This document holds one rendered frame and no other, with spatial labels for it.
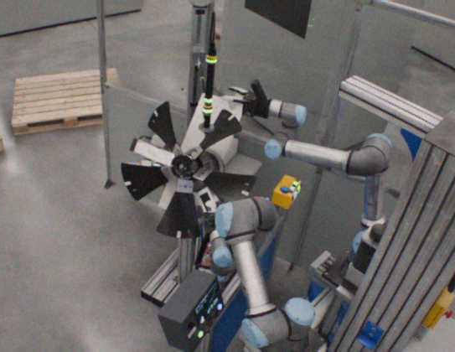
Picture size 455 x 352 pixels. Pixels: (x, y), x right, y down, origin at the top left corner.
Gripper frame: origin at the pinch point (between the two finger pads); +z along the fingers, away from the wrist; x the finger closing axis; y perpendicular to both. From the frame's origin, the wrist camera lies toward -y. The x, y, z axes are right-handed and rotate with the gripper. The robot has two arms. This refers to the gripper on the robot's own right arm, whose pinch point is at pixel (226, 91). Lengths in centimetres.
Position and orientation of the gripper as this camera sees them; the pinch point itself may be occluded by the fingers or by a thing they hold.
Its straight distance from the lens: 201.7
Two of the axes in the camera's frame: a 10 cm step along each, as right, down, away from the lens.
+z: -9.5, -2.6, 1.9
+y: -0.9, 7.8, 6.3
